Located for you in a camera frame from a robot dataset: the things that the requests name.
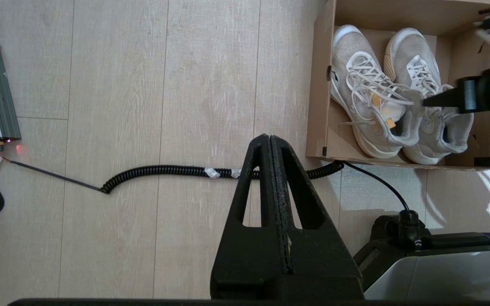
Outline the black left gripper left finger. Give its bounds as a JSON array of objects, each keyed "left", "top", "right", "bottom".
[{"left": 210, "top": 134, "right": 289, "bottom": 299}]

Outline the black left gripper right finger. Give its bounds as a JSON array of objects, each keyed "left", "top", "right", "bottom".
[{"left": 271, "top": 136, "right": 365, "bottom": 299}]

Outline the white sneaker small yellow tag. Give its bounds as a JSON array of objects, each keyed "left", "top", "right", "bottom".
[{"left": 384, "top": 27, "right": 475, "bottom": 166}]

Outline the white sneaker large yellow tag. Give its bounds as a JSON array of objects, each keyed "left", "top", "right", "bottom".
[{"left": 330, "top": 24, "right": 421, "bottom": 159}]

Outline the brown cardboard shoe box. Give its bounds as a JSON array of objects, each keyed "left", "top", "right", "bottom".
[{"left": 305, "top": 0, "right": 490, "bottom": 172}]

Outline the black grey robot base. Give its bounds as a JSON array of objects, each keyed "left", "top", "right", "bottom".
[{"left": 353, "top": 210, "right": 490, "bottom": 300}]

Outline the black coiled cable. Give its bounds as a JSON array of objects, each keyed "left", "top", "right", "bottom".
[{"left": 0, "top": 155, "right": 412, "bottom": 213}]

